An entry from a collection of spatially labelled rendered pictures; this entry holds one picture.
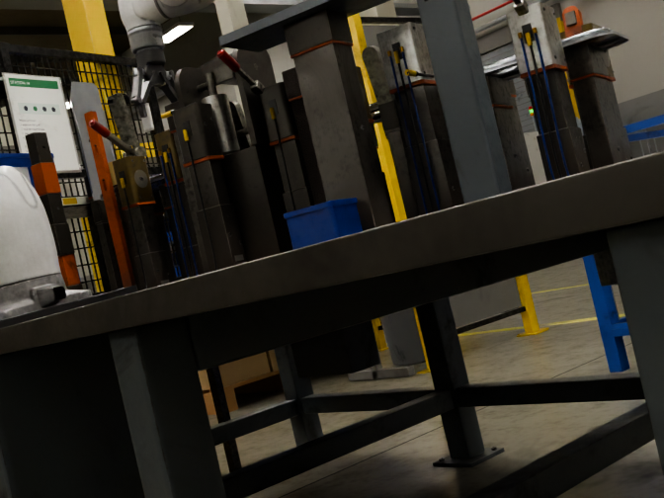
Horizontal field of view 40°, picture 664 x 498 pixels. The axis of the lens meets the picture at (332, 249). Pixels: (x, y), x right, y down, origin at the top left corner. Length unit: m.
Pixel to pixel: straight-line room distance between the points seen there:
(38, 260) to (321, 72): 0.62
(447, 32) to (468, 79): 0.09
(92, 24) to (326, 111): 1.67
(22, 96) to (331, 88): 1.38
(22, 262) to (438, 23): 0.84
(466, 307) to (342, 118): 3.61
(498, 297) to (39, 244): 4.07
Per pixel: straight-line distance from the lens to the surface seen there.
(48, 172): 2.51
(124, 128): 2.32
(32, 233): 1.68
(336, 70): 1.72
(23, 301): 1.66
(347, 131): 1.70
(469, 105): 1.60
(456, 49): 1.62
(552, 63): 1.73
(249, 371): 5.36
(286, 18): 1.75
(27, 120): 2.88
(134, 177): 2.26
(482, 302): 5.36
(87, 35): 3.26
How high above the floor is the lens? 0.68
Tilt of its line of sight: 1 degrees up
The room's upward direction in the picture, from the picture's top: 13 degrees counter-clockwise
